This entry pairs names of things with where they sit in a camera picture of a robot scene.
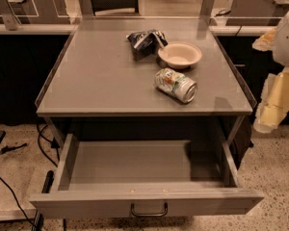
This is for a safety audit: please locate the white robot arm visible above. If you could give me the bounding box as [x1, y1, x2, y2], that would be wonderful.
[252, 11, 289, 133]

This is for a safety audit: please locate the grey open top drawer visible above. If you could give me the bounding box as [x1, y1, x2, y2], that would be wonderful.
[30, 135, 263, 218]

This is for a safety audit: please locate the black floor cable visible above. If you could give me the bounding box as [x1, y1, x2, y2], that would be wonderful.
[0, 168, 37, 228]

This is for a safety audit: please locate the black power strip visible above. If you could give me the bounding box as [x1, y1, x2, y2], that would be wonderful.
[31, 169, 55, 231]

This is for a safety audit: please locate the grey cabinet table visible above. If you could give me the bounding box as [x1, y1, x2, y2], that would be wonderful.
[34, 0, 258, 170]

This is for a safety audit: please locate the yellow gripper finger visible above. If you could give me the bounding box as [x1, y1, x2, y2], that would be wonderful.
[252, 27, 276, 51]
[253, 67, 289, 134]

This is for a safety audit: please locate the white paper bowl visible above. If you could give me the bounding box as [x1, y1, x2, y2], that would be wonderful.
[158, 41, 202, 69]

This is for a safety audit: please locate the black metal drawer handle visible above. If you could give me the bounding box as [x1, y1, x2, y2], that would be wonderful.
[130, 203, 169, 218]

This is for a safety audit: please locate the black looped cable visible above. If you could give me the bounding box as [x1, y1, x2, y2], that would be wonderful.
[36, 122, 62, 167]

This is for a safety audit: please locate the blue crumpled chip bag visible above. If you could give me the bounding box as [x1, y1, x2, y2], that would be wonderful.
[127, 29, 168, 54]

